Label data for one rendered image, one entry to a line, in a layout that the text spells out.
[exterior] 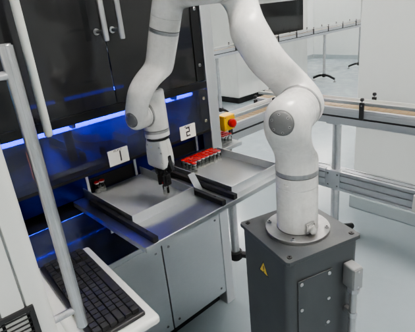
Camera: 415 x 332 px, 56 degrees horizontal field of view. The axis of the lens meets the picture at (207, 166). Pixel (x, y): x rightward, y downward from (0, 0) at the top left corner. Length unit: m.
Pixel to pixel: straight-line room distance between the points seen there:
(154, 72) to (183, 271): 1.03
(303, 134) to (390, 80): 1.82
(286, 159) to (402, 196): 1.28
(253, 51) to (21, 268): 0.72
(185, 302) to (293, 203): 1.03
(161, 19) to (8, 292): 0.78
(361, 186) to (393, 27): 0.99
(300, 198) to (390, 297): 1.35
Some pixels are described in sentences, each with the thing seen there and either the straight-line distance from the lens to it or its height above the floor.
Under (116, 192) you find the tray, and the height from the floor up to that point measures 0.88.
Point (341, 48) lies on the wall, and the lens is 10.44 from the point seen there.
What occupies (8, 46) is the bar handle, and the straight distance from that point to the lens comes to 0.74.
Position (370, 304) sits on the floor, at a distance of 2.32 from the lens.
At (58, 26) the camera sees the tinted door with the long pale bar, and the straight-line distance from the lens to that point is 1.38.
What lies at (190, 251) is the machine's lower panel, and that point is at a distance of 1.89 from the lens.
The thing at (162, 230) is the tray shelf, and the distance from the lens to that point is 1.24.
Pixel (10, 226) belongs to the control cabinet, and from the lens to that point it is 0.79.
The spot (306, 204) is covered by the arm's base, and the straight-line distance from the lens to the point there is 1.14.
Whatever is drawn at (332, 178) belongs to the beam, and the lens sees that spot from 2.43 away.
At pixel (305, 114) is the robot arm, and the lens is 0.99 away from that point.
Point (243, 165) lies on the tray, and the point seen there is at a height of 0.88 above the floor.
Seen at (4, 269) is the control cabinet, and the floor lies 1.10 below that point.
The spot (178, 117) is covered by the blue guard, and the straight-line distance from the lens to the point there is 1.64.
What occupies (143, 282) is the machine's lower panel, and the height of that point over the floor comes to 0.44.
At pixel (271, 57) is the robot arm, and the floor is 1.37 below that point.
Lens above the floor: 1.51
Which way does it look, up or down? 22 degrees down
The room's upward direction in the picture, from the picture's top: 6 degrees counter-clockwise
